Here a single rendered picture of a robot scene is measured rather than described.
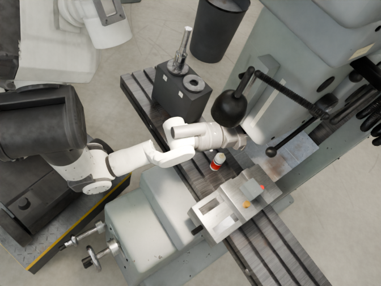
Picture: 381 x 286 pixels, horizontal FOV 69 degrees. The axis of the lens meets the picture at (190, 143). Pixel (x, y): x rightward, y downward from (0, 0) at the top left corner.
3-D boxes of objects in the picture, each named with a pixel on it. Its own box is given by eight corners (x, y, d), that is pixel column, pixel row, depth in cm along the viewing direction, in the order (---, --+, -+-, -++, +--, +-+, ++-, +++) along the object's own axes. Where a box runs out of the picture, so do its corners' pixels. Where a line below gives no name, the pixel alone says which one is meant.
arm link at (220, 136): (251, 139, 82) (215, 146, 78) (238, 155, 90) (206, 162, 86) (235, 106, 88) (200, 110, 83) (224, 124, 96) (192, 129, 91)
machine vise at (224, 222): (211, 248, 97) (221, 241, 88) (186, 213, 102) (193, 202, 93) (274, 199, 114) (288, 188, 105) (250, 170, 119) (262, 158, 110)
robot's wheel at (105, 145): (88, 155, 162) (85, 136, 145) (94, 150, 164) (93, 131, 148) (113, 177, 158) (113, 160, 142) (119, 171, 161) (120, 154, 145)
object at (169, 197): (178, 253, 113) (185, 246, 103) (137, 183, 125) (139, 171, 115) (262, 196, 137) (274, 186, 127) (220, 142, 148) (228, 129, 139)
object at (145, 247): (128, 291, 154) (138, 276, 105) (103, 239, 165) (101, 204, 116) (235, 218, 192) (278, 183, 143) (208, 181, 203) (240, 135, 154)
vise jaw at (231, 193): (242, 224, 97) (246, 221, 94) (216, 189, 102) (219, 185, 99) (253, 215, 100) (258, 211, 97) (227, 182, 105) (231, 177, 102)
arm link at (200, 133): (204, 156, 86) (169, 162, 82) (193, 126, 90) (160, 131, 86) (216, 137, 77) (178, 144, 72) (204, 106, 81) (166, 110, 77)
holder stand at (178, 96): (181, 129, 122) (193, 99, 105) (151, 95, 128) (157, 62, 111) (200, 117, 128) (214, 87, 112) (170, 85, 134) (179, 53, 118)
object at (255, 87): (232, 128, 74) (269, 70, 57) (223, 117, 75) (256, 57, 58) (242, 123, 76) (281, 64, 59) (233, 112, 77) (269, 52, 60)
